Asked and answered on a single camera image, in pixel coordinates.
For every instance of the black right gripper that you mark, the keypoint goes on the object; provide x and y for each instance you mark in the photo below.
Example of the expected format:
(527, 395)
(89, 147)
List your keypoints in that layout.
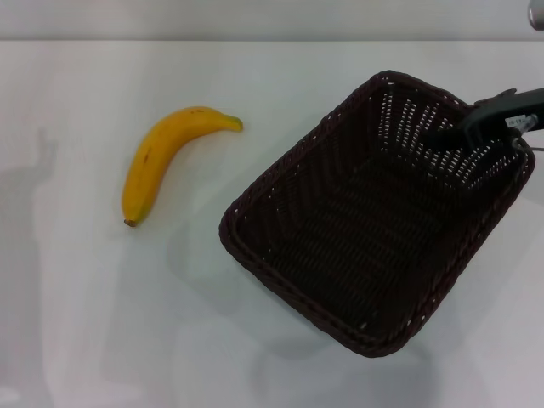
(501, 106)

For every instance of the black wicker basket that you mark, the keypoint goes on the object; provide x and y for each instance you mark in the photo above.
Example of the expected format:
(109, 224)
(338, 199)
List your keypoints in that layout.
(361, 234)

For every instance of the yellow banana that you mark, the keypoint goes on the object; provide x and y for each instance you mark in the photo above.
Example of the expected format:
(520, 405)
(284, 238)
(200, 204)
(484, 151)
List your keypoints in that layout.
(144, 170)

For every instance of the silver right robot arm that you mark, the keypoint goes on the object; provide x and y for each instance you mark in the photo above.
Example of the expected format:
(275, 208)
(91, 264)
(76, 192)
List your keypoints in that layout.
(537, 13)

